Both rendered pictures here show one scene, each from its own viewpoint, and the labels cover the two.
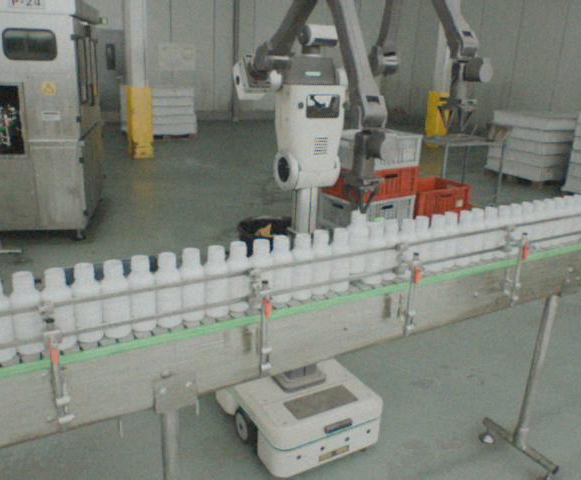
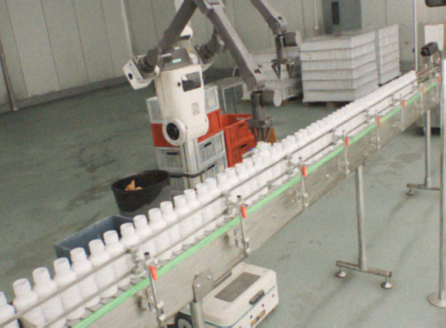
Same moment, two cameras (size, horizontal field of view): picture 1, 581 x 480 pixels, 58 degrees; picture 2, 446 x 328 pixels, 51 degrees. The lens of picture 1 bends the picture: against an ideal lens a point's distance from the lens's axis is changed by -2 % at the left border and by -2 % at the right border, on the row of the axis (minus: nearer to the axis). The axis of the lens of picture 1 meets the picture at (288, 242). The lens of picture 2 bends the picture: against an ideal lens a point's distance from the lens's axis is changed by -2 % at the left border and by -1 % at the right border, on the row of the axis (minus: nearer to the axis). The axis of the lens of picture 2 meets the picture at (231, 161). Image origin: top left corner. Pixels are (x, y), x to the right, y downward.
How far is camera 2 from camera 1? 71 cm
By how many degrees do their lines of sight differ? 19
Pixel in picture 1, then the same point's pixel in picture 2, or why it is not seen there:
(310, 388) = (225, 281)
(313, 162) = (193, 121)
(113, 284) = (159, 223)
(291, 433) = (231, 312)
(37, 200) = not seen: outside the picture
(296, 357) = (254, 242)
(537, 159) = (279, 84)
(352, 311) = (274, 204)
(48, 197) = not seen: outside the picture
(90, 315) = (152, 248)
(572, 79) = not seen: hidden behind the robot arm
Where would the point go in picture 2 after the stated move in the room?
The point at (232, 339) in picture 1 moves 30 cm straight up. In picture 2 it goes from (224, 240) to (212, 161)
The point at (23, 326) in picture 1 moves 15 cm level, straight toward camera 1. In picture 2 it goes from (119, 266) to (154, 279)
